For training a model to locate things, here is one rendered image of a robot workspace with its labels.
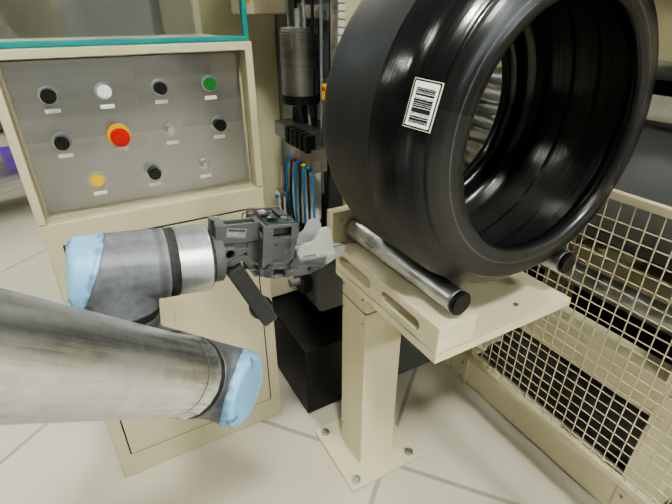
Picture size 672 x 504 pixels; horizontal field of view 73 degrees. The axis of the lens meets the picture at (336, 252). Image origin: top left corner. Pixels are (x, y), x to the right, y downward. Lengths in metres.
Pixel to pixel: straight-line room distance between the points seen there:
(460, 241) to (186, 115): 0.79
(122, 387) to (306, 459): 1.32
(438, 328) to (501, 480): 0.99
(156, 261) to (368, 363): 0.87
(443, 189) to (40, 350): 0.49
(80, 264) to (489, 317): 0.71
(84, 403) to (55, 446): 1.58
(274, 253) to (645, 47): 0.65
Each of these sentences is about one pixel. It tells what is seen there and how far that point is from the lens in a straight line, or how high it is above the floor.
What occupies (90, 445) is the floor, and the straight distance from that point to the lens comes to 1.91.
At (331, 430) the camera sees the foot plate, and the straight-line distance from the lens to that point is 1.73.
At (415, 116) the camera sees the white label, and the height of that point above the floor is 1.22.
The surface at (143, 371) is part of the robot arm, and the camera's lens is 0.41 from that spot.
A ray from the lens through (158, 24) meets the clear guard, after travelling 1.19.
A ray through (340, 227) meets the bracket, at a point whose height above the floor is 0.91.
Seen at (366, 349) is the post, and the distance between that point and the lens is 1.29.
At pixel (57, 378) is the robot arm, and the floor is 1.13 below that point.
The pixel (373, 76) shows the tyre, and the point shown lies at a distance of 0.67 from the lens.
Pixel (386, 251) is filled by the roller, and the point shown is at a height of 0.91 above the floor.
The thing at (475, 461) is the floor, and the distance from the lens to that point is 1.73.
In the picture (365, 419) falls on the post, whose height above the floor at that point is 0.22.
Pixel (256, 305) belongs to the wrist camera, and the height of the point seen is 0.96.
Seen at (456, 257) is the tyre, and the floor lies 1.00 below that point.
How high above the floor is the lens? 1.34
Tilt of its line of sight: 28 degrees down
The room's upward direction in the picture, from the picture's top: straight up
